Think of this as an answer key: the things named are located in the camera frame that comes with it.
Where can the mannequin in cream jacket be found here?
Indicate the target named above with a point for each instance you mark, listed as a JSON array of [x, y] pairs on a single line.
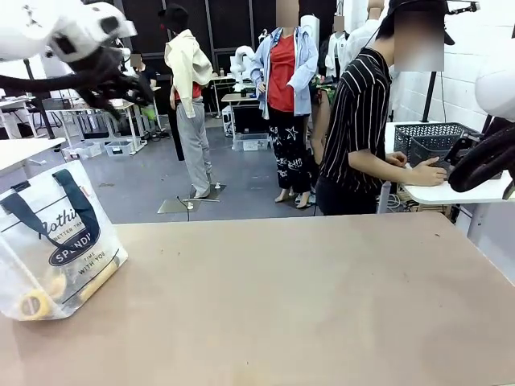
[[189, 80]]

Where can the person in black striped shirt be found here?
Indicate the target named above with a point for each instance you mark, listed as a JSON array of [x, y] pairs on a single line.
[[354, 120]]

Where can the seated person in black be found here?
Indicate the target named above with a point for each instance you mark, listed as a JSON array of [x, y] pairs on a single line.
[[151, 78]]

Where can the white table with light top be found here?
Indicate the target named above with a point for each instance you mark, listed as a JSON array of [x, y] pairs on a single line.
[[24, 149]]

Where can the mannequin in white shirt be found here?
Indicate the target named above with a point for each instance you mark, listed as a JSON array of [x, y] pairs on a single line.
[[362, 32]]

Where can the clear plastic storage bin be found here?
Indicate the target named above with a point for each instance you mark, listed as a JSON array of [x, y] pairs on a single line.
[[120, 148], [82, 149], [250, 142]]

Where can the wooden top workbench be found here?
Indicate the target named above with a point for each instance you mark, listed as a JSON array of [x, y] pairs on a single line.
[[124, 105]]

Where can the yellow elongated item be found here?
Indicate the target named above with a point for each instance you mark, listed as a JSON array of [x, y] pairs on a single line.
[[98, 279]]

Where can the person's left hand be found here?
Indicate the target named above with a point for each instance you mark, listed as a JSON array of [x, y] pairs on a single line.
[[396, 158]]

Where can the black computer case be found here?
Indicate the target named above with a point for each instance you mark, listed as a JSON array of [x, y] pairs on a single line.
[[249, 120]]

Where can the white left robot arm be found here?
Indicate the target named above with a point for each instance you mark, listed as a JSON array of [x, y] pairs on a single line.
[[24, 36]]

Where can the yellow tape roll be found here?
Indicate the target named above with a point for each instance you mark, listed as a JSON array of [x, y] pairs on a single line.
[[25, 309]]

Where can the light wooden crate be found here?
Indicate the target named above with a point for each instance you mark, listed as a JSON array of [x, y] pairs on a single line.
[[426, 203]]

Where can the white side table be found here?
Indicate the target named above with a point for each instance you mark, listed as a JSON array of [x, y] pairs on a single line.
[[426, 193]]

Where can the white upright cylinder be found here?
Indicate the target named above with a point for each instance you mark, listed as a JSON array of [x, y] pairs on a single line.
[[310, 26]]

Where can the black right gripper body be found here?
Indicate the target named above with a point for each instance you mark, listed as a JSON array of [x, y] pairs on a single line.
[[458, 152]]

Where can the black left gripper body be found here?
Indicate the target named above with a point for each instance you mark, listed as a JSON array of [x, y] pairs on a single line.
[[108, 80]]

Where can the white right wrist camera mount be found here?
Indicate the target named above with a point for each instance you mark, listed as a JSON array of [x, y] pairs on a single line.
[[470, 136]]

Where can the person's right hand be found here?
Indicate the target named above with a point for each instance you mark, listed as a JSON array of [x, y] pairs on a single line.
[[430, 175]]

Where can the person's right forearm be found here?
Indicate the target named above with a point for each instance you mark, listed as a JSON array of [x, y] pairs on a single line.
[[382, 173]]

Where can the mannequin in red shirt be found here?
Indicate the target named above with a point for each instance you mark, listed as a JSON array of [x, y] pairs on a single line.
[[283, 80]]

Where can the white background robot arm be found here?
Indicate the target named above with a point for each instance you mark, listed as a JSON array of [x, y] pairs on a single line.
[[239, 66]]

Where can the metal mannequin base plate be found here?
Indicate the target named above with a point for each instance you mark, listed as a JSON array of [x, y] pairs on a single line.
[[173, 206]]

